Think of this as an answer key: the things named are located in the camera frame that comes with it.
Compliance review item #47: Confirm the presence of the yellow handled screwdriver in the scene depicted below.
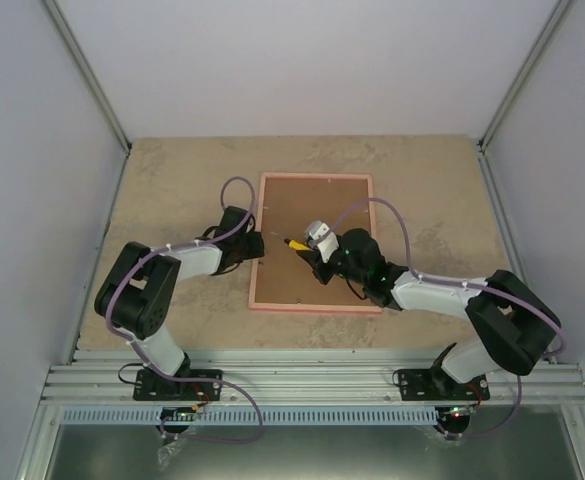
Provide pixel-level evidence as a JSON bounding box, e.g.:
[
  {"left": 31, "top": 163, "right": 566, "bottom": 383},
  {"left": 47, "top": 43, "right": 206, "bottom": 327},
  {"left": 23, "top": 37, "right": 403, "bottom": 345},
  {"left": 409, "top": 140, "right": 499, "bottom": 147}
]
[{"left": 271, "top": 231, "right": 311, "bottom": 251}]

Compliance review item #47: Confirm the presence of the pink wooden photo frame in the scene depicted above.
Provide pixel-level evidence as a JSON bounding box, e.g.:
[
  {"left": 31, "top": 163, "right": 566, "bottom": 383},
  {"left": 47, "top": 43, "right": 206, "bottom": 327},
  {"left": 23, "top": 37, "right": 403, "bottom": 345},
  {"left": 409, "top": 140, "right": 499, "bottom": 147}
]
[{"left": 248, "top": 172, "right": 381, "bottom": 315}]

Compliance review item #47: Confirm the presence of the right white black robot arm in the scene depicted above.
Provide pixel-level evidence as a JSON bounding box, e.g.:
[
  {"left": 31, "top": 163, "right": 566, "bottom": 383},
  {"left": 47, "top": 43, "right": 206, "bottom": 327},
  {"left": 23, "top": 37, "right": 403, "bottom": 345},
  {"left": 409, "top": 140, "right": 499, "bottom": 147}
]
[{"left": 287, "top": 222, "right": 561, "bottom": 401}]

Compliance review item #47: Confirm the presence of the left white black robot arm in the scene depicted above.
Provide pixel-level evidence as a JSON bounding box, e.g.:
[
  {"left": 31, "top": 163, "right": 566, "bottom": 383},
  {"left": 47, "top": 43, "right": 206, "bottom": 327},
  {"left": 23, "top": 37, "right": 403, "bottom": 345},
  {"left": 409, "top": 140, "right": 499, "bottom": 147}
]
[{"left": 94, "top": 206, "right": 264, "bottom": 399}]

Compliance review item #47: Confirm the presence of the clear plastic bag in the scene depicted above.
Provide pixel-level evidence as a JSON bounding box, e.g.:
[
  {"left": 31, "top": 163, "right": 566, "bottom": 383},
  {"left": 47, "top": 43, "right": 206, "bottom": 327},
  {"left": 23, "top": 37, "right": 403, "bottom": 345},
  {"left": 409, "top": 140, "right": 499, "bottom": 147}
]
[{"left": 157, "top": 438, "right": 182, "bottom": 471}]

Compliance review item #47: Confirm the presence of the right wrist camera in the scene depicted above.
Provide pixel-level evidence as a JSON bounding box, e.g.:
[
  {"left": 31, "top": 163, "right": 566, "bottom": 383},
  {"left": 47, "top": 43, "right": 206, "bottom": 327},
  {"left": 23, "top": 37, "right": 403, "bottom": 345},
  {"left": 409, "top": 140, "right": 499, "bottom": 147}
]
[{"left": 305, "top": 220, "right": 339, "bottom": 263}]

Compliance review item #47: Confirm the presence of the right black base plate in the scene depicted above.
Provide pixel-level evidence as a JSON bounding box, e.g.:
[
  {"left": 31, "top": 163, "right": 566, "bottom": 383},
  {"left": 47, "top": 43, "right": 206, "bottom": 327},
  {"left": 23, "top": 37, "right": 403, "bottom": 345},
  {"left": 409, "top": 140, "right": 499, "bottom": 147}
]
[{"left": 392, "top": 369, "right": 491, "bottom": 402}]

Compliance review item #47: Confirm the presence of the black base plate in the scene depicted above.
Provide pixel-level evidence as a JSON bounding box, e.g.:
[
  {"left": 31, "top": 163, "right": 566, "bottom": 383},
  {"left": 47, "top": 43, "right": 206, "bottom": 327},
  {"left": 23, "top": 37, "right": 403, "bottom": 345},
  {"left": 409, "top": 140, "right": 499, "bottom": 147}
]
[
  {"left": 392, "top": 369, "right": 491, "bottom": 402},
  {"left": 132, "top": 368, "right": 223, "bottom": 403}
]

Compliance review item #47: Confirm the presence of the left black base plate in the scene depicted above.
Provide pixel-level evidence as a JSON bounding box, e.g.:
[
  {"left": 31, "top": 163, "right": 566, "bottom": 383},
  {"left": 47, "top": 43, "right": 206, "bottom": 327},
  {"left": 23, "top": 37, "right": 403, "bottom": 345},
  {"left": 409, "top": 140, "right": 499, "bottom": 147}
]
[{"left": 132, "top": 368, "right": 223, "bottom": 403}]

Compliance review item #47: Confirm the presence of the aluminium rail base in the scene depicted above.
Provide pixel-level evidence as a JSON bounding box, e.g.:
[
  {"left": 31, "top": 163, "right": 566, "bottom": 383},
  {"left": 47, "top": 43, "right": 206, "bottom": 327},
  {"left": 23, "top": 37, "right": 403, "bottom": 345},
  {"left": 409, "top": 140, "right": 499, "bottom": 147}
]
[{"left": 41, "top": 349, "right": 585, "bottom": 406}]

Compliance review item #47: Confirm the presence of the grey slotted cable duct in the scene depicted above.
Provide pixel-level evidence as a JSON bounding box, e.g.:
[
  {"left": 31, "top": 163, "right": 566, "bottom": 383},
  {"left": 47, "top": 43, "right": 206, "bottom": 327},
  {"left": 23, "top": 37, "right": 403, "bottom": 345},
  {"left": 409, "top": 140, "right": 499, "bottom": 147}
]
[{"left": 61, "top": 404, "right": 461, "bottom": 426}]

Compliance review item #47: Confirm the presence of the left aluminium corner post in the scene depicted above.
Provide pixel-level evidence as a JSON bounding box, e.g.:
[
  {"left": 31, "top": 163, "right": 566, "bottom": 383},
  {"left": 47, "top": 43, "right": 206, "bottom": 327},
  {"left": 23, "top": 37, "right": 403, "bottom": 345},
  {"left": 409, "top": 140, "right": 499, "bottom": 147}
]
[{"left": 41, "top": 0, "right": 132, "bottom": 156}]

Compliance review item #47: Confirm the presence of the aluminium corner post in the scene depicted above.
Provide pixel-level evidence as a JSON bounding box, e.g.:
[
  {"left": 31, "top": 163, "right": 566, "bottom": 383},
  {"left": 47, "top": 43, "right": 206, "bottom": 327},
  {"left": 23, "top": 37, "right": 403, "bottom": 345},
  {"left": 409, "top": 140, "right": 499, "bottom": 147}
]
[
  {"left": 41, "top": 0, "right": 132, "bottom": 156},
  {"left": 477, "top": 0, "right": 576, "bottom": 155}
]

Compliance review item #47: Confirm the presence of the right aluminium corner post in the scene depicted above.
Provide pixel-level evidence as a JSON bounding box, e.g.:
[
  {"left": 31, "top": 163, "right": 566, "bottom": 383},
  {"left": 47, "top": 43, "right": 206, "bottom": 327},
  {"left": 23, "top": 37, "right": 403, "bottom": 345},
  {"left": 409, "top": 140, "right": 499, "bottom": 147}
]
[{"left": 477, "top": 0, "right": 576, "bottom": 155}]

